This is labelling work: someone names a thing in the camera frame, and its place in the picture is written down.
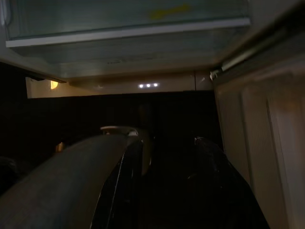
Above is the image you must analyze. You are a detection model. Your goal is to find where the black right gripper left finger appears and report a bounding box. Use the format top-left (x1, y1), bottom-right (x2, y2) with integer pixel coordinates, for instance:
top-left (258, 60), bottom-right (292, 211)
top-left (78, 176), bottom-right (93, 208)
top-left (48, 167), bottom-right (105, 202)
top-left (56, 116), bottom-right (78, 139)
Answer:
top-left (95, 135), bottom-right (144, 229)

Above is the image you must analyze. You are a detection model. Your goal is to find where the glass fridge shelf white trim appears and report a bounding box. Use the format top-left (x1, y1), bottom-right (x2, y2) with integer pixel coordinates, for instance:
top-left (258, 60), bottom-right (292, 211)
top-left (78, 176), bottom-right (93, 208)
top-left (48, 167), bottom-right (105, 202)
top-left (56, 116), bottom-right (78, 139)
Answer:
top-left (6, 0), bottom-right (251, 48)

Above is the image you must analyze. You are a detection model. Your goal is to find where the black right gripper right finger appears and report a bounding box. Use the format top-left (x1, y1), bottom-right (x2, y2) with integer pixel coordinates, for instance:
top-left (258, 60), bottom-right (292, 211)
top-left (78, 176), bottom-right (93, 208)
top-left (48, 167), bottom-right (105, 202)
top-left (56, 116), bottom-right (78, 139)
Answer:
top-left (185, 137), bottom-right (263, 229)

